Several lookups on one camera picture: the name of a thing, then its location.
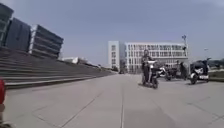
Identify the white multi-storey building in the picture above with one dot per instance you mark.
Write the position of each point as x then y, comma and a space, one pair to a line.
150, 53

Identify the grey stone steps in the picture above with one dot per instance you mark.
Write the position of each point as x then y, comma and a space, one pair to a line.
33, 71

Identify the robot's own part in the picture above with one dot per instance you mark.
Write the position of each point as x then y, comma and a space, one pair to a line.
1, 91

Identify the dark glass building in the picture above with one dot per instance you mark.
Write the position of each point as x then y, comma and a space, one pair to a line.
20, 36

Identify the person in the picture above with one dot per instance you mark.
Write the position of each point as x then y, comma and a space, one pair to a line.
145, 63

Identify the grey concrete slab pavement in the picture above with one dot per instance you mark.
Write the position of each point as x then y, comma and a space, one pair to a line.
100, 103

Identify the lamp pole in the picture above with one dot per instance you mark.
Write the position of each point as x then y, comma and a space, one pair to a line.
184, 46

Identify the row of parked scooters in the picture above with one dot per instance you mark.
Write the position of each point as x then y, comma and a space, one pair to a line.
200, 71

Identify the low white building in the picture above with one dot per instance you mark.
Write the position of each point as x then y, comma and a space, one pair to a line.
75, 60

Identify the grass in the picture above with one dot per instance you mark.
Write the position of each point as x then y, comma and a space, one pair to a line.
217, 75

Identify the scooter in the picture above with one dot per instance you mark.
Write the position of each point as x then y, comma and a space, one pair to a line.
152, 75

